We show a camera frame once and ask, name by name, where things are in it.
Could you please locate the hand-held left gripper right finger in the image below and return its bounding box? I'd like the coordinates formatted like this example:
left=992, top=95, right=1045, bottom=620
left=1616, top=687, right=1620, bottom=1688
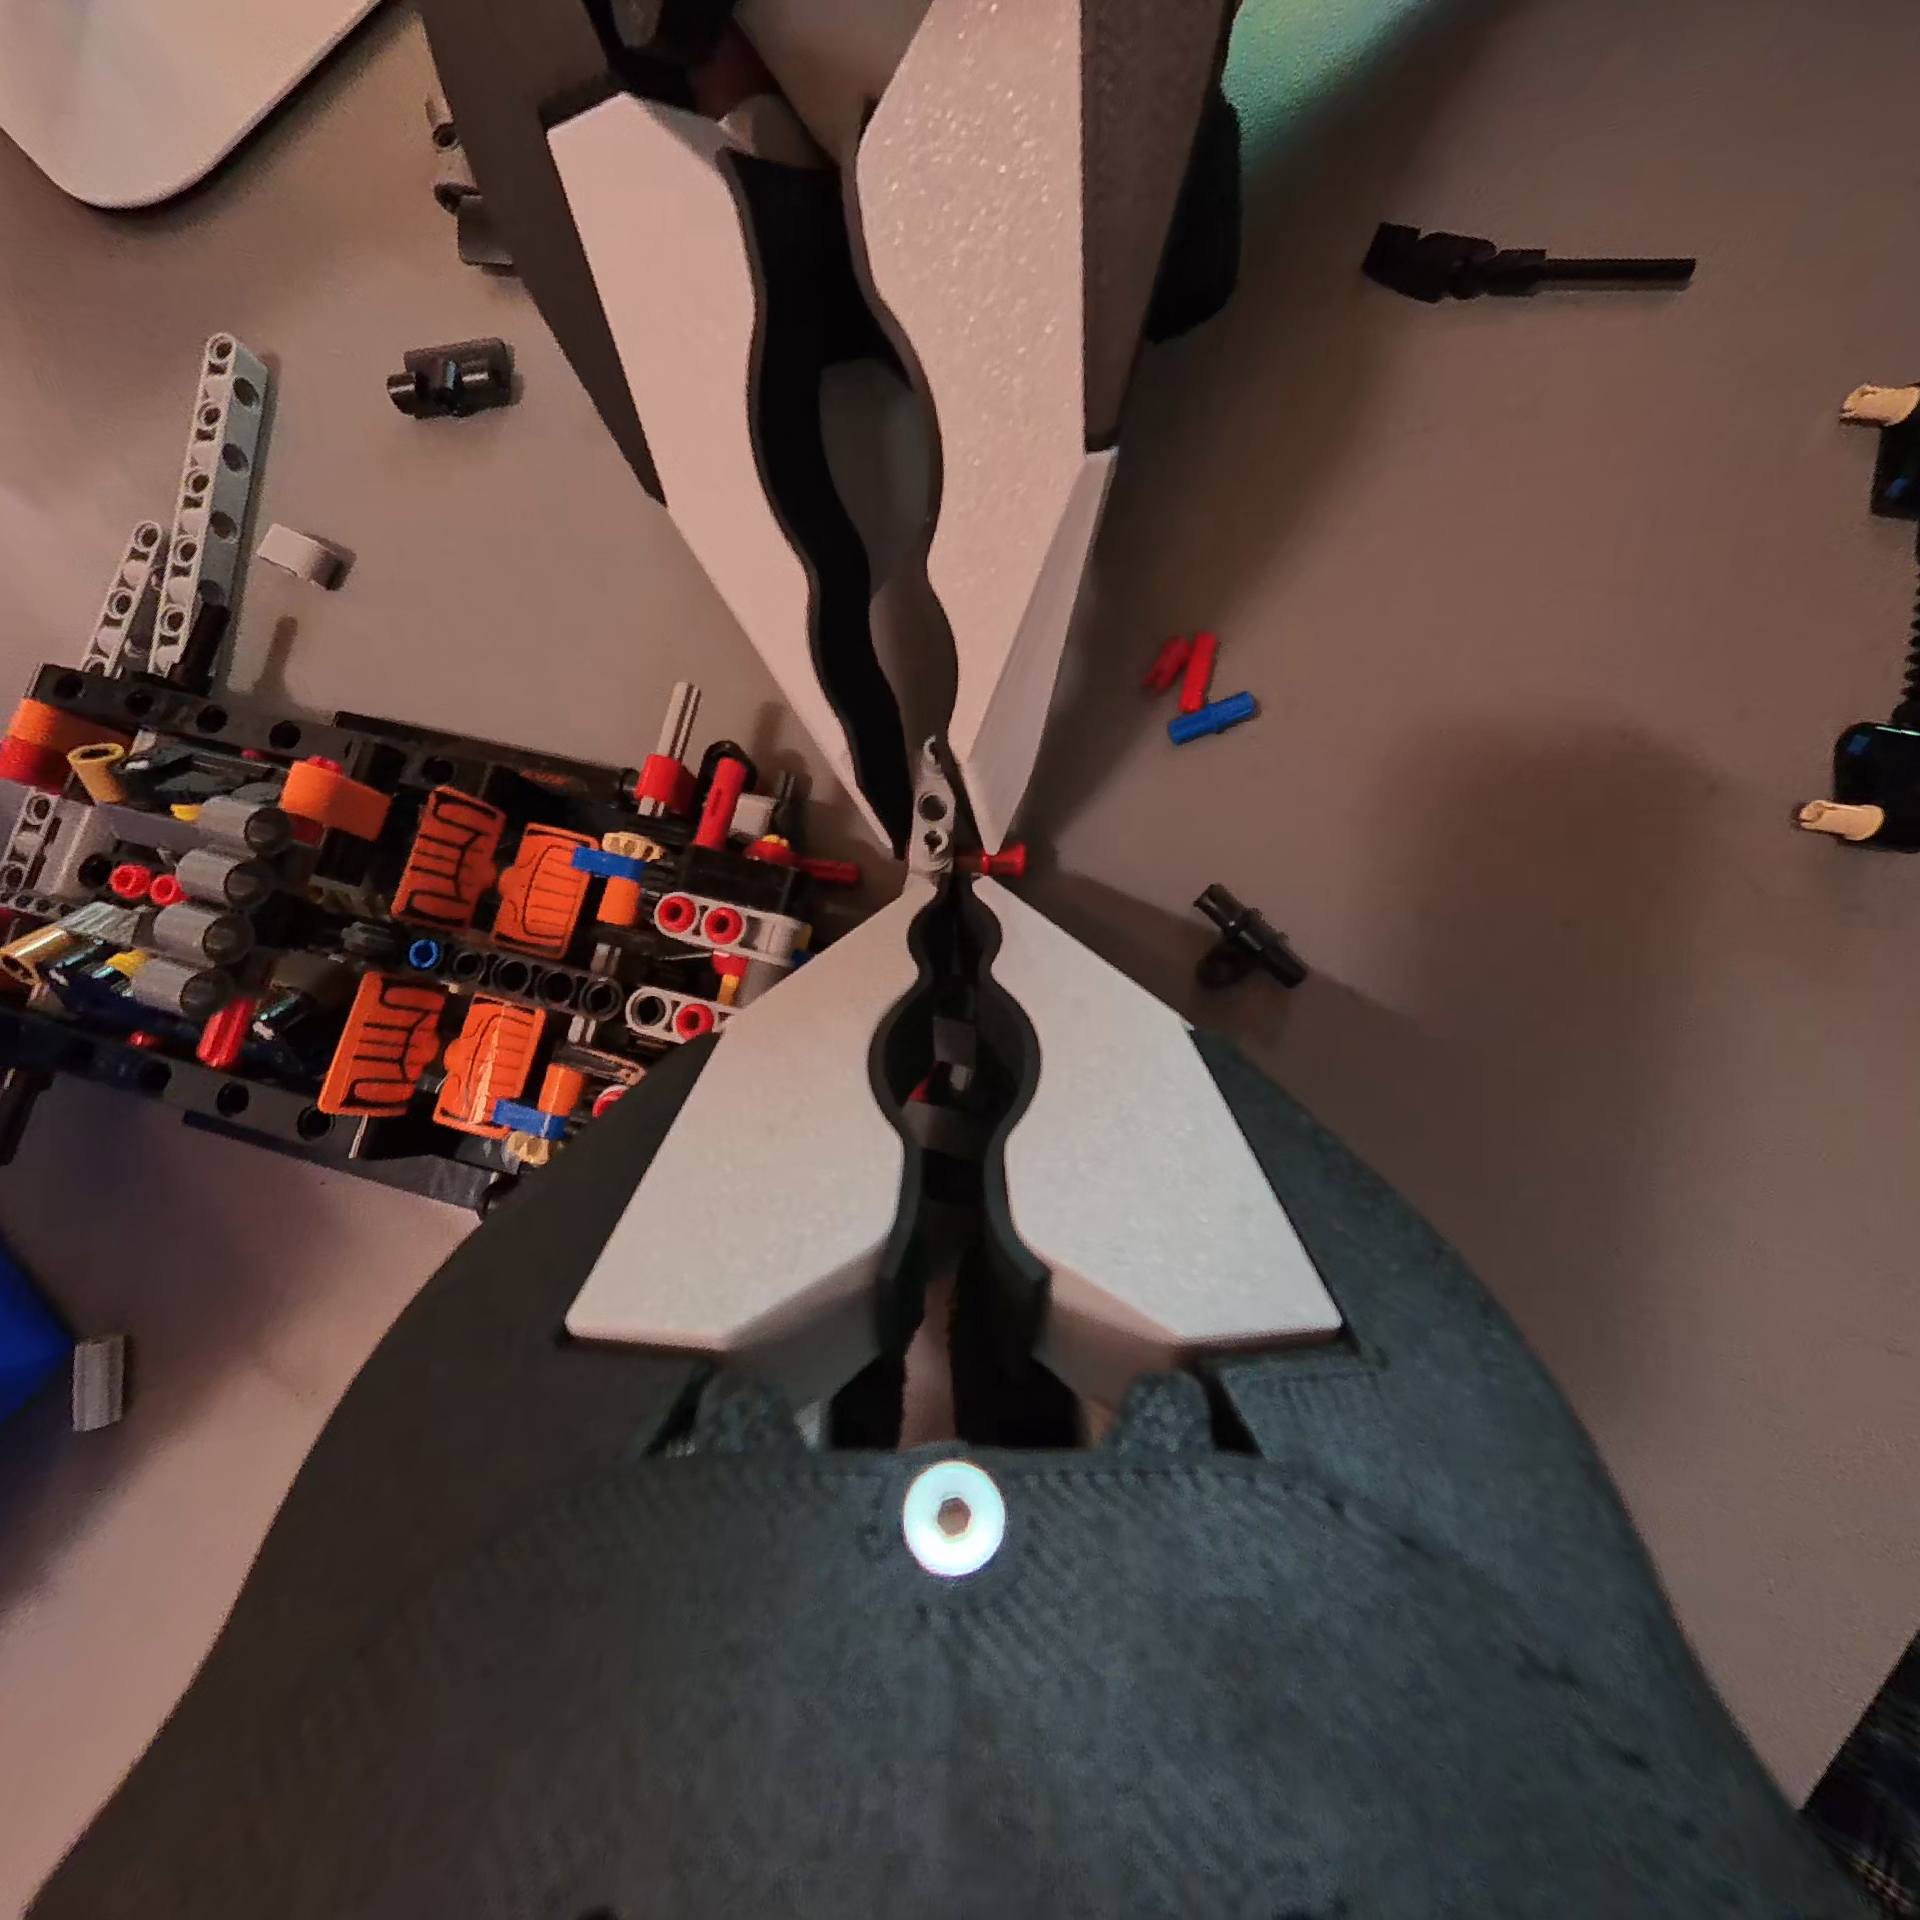
left=976, top=872, right=1347, bottom=1407

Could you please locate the black lego spring assembly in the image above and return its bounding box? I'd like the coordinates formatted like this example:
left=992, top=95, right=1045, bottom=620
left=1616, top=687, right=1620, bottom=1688
left=1796, top=379, right=1920, bottom=847

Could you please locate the person's plaid clothing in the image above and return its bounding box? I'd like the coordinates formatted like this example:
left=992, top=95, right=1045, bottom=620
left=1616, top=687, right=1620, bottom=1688
left=1796, top=1696, right=1920, bottom=1920

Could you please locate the black lego pin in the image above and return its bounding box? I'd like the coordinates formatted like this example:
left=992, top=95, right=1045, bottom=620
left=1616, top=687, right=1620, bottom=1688
left=1191, top=884, right=1307, bottom=992

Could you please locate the dark grey lego piece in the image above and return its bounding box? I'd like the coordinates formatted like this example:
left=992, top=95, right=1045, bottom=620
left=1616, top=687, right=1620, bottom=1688
left=423, top=95, right=518, bottom=274

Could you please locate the black lego connector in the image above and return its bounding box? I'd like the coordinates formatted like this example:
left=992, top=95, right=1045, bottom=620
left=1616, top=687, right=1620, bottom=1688
left=385, top=339, right=509, bottom=421

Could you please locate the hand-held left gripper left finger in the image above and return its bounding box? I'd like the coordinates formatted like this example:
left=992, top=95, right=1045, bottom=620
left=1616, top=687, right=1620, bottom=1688
left=563, top=878, right=943, bottom=1415

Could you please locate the blue box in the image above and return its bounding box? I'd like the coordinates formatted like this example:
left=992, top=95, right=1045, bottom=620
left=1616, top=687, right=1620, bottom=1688
left=0, top=1229, right=77, bottom=1466

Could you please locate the small grey lego subassembly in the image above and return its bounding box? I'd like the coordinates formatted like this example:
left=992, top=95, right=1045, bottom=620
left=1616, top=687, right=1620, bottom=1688
left=902, top=731, right=1032, bottom=1156

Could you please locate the black lego axle piece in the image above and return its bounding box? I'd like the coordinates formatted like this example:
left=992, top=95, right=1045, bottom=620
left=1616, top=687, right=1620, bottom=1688
left=1363, top=222, right=1701, bottom=307

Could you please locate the orange and black lego chassis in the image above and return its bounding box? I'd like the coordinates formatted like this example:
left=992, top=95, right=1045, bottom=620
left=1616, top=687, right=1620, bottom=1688
left=0, top=333, right=865, bottom=1216

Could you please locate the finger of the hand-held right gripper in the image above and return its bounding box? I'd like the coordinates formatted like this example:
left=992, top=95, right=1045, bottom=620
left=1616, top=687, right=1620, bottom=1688
left=852, top=0, right=1125, bottom=847
left=545, top=93, right=923, bottom=860

